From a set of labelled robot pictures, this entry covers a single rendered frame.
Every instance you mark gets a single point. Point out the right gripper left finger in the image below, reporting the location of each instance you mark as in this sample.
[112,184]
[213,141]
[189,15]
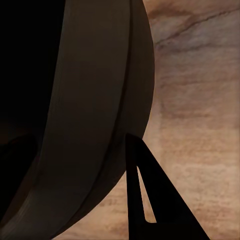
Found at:
[16,157]

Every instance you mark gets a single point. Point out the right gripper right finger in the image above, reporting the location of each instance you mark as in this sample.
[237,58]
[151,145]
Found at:
[174,220]

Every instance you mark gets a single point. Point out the cauldron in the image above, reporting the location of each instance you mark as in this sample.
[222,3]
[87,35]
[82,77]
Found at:
[80,75]

